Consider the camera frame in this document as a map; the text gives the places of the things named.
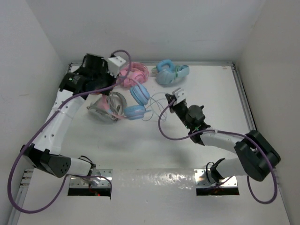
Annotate light blue headphone cable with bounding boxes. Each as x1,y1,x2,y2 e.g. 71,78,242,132
142,92,174,122

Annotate blue pink headphones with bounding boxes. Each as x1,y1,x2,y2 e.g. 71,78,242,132
100,83,150,120

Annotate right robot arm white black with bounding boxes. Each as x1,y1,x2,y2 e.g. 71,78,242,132
165,94,281,182

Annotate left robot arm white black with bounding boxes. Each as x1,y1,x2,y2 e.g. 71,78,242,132
24,54,116,178

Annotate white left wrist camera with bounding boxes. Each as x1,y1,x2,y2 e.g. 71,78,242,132
107,56,126,78

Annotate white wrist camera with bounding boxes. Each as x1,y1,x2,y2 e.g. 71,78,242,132
107,56,126,78
172,88,186,105

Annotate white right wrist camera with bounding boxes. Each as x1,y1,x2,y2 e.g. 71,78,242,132
172,88,186,105

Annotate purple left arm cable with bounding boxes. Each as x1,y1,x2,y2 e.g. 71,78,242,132
7,49,132,214

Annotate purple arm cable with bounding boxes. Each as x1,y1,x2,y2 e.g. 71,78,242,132
7,49,132,214
158,99,279,204

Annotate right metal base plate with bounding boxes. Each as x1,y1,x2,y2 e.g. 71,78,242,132
194,168,239,188

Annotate metal base plate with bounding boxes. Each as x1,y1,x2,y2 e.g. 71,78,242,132
194,168,239,188
69,169,113,188

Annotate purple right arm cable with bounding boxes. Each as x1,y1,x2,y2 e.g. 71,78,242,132
158,99,279,204

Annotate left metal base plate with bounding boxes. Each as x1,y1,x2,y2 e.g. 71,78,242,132
69,169,113,188

